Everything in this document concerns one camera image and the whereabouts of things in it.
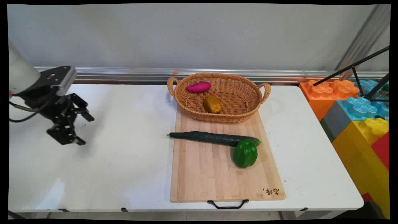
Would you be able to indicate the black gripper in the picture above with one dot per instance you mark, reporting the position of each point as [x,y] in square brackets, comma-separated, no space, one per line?
[56,109]

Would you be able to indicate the brown potato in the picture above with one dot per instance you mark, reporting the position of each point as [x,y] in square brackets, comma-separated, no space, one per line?
[212,104]

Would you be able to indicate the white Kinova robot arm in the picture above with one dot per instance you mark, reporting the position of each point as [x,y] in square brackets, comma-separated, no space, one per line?
[20,70]

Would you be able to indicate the purple sweet potato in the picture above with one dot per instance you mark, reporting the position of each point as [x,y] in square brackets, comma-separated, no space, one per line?
[198,87]

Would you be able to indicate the dark green cucumber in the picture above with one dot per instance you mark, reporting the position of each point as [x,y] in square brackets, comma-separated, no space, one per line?
[205,137]

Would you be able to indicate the bamboo cutting board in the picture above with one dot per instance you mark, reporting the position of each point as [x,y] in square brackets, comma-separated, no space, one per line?
[205,174]

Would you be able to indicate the woven wicker basket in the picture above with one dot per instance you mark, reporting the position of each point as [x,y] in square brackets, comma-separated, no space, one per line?
[231,99]

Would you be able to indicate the green bell pepper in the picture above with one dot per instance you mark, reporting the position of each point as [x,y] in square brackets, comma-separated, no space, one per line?
[245,154]

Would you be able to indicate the orange toy block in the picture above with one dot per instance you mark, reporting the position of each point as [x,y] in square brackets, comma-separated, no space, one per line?
[320,96]

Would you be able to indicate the grey toy block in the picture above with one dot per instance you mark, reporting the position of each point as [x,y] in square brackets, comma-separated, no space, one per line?
[335,119]

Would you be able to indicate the black tripod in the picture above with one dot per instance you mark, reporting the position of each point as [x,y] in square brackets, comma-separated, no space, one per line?
[354,66]

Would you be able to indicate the yellow toy block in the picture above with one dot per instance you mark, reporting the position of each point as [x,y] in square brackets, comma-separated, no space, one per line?
[357,155]

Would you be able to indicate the blue toy block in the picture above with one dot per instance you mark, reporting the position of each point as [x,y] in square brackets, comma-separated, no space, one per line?
[360,107]

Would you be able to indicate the red toy block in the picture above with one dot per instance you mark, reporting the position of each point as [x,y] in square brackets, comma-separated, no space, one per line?
[382,149]

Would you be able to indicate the aluminium rail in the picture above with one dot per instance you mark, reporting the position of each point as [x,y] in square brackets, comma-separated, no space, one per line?
[130,74]

